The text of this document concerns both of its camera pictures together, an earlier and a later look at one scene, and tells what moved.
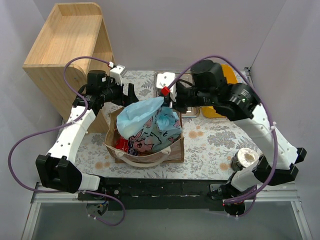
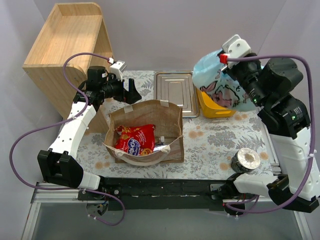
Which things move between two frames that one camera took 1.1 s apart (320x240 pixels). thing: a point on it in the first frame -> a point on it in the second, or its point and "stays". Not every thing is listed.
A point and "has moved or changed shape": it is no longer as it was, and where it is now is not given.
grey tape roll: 244,158 stays
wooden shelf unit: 70,31 stays
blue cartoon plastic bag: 149,128 has moved or changed shape
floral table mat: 209,143 stays
